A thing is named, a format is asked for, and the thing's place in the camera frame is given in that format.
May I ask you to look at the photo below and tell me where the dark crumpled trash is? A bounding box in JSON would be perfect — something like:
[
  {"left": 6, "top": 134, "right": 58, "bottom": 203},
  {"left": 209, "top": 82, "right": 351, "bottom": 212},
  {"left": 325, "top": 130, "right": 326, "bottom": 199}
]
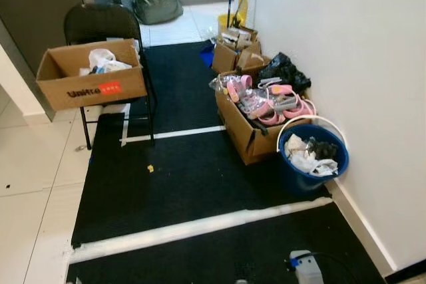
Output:
[{"left": 308, "top": 139, "right": 340, "bottom": 162}]

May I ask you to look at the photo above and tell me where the white crumpled paper trash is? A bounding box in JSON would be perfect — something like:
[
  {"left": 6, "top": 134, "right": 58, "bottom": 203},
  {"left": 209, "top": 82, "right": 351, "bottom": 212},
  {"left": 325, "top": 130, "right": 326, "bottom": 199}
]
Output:
[{"left": 284, "top": 134, "right": 339, "bottom": 177}]

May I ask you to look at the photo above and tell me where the black plastic bag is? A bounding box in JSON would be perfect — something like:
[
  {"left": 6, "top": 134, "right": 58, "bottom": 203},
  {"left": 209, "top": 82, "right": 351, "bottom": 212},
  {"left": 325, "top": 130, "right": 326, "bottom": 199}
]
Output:
[{"left": 256, "top": 53, "right": 312, "bottom": 95}]

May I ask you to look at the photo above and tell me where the pink packaged gadgets pile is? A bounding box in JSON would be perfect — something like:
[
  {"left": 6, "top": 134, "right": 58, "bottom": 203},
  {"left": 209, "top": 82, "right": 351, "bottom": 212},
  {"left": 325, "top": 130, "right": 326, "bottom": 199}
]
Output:
[{"left": 226, "top": 74, "right": 317, "bottom": 127}]

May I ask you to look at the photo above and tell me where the plain large brown cardboard box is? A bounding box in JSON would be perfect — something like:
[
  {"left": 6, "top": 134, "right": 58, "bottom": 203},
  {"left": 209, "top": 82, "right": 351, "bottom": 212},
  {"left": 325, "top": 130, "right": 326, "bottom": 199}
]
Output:
[{"left": 214, "top": 74, "right": 317, "bottom": 165}]

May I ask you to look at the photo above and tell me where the small open cardboard box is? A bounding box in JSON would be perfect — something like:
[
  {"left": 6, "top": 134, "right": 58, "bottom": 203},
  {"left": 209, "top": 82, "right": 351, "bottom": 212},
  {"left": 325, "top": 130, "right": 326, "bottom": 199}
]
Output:
[{"left": 212, "top": 26, "right": 270, "bottom": 75}]

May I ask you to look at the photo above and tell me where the yellow mop bucket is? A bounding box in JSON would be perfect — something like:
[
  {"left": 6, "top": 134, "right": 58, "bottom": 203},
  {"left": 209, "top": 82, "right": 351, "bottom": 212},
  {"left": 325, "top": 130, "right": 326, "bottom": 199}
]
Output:
[{"left": 218, "top": 0, "right": 248, "bottom": 32}]

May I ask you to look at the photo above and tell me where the small blue bag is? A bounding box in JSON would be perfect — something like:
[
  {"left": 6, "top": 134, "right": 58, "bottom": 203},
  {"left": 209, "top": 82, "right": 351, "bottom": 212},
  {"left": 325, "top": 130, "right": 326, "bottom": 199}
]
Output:
[{"left": 200, "top": 43, "right": 217, "bottom": 69}]

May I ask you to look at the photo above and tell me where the black floor mat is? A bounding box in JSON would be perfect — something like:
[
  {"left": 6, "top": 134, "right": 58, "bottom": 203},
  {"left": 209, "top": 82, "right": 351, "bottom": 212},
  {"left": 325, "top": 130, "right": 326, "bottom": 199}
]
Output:
[{"left": 67, "top": 41, "right": 387, "bottom": 284}]

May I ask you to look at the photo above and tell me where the thin white floor tape strip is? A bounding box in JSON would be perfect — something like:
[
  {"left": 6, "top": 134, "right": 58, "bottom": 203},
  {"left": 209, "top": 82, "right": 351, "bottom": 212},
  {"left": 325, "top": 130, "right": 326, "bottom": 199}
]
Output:
[{"left": 123, "top": 124, "right": 227, "bottom": 145}]

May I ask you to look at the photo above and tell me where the wide white floor tape strip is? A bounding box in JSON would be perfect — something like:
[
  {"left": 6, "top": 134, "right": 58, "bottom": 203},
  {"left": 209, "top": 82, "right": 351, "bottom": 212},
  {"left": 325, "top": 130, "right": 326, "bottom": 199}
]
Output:
[{"left": 70, "top": 196, "right": 333, "bottom": 265}]

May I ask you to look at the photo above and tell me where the short white floor tape strip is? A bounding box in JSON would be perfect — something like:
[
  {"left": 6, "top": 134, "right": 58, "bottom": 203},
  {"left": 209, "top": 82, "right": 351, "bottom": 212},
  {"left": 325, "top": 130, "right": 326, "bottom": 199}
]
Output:
[{"left": 120, "top": 103, "right": 132, "bottom": 146}]

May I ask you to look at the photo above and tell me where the white plastic bag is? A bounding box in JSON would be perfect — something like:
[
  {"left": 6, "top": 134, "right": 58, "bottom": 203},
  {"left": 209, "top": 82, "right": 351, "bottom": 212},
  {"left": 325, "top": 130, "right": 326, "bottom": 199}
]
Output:
[{"left": 80, "top": 48, "right": 134, "bottom": 76}]

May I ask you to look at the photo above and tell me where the Unitree print cardboard box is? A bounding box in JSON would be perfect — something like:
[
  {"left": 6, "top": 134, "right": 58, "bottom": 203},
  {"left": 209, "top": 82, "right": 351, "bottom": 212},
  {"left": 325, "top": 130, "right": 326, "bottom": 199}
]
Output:
[{"left": 37, "top": 39, "right": 148, "bottom": 112}]

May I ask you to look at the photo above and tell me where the black folding chair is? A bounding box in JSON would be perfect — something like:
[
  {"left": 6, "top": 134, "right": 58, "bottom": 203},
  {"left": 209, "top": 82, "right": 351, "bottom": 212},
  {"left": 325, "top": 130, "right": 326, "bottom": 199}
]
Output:
[{"left": 63, "top": 3, "right": 157, "bottom": 150}]

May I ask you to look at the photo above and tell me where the dark grey cabinet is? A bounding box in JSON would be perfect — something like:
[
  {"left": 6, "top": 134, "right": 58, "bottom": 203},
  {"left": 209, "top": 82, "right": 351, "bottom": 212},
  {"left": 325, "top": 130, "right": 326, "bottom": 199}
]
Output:
[{"left": 0, "top": 0, "right": 84, "bottom": 122}]

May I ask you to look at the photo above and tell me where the blue plastic bucket white handle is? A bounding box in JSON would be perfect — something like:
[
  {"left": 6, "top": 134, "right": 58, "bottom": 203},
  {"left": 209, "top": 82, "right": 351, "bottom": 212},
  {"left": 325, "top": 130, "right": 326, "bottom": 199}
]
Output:
[{"left": 276, "top": 115, "right": 350, "bottom": 197}]

